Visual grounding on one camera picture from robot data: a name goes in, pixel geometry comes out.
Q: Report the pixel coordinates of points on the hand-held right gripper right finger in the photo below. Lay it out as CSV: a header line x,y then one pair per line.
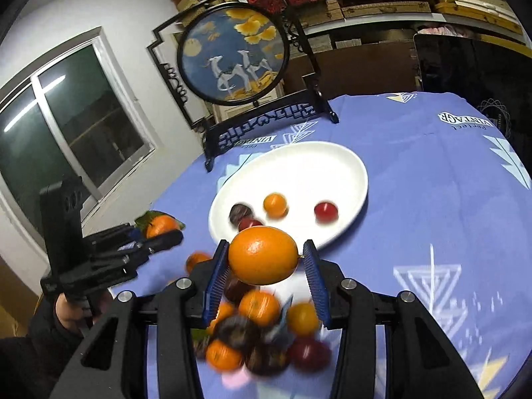
x,y
316,289

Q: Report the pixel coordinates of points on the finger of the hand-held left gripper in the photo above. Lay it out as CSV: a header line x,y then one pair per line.
x,y
164,241
122,237

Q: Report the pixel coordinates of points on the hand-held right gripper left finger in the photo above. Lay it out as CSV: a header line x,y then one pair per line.
x,y
216,286

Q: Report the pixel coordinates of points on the tangerine with green leaf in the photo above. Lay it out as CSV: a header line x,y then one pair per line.
x,y
160,224

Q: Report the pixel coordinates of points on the large orange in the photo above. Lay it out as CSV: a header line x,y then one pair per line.
x,y
264,255

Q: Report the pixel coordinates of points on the white oval plate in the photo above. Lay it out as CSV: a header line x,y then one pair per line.
x,y
299,174

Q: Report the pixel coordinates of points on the person's left forearm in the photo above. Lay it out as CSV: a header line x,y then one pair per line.
x,y
29,361

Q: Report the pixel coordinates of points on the person's left hand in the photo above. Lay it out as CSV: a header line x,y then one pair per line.
x,y
68,314

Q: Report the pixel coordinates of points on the dark purple plum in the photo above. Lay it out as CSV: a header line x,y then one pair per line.
x,y
235,291
237,332
266,359
240,212

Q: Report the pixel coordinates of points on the small tangerine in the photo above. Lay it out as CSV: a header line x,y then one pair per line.
x,y
197,261
258,307
275,204
224,314
223,355
302,319

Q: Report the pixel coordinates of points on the red plum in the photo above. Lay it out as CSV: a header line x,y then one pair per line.
x,y
325,211
248,223
309,353

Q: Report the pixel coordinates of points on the white framed window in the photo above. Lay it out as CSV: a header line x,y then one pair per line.
x,y
83,112

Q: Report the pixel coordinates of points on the blue printed tablecloth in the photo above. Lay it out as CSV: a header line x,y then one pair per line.
x,y
415,216

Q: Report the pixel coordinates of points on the round painted screen ornament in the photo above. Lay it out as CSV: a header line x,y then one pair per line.
x,y
232,50

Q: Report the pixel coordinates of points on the brown cardboard panel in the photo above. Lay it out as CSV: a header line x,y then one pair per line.
x,y
365,66

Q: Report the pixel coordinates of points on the white metal shelf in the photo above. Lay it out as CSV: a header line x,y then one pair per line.
x,y
395,18

